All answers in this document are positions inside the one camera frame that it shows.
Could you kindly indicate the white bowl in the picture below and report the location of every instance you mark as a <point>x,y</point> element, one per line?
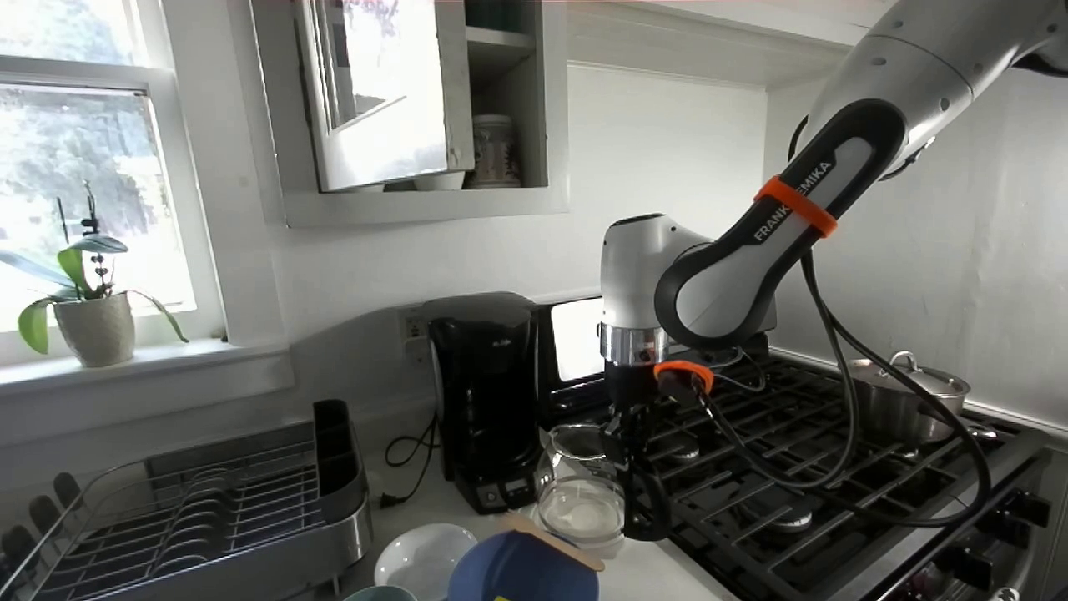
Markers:
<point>417,554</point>

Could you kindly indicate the white glass cabinet door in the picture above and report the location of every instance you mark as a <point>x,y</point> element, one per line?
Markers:
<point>387,101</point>

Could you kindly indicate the black and steel gas stove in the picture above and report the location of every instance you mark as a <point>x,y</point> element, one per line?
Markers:
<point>802,468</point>

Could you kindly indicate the metal dish rack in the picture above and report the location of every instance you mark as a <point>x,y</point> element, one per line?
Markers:
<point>220,511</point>

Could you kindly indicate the white wall cabinet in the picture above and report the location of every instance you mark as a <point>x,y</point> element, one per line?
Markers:
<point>521,111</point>

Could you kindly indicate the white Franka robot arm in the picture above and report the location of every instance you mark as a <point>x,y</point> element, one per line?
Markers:
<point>778,244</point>

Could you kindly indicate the blue bowl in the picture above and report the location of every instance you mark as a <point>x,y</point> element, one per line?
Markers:
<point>517,572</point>

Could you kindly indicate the white framed window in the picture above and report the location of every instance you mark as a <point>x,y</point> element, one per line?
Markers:
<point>88,167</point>

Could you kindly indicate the black coffee maker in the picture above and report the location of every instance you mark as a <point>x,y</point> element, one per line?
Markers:
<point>489,413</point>

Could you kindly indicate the stainless steel saucepan lid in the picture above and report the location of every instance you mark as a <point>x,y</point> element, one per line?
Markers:
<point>922,379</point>

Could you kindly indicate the glass jar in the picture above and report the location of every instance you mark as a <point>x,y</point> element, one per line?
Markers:
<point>495,152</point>

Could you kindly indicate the orchid in white pot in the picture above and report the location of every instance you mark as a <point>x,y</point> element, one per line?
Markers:
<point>96,328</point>

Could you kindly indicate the light wooden utensil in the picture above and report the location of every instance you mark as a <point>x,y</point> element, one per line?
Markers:
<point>561,544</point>

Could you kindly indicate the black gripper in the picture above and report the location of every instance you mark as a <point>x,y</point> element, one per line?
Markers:
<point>634,402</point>

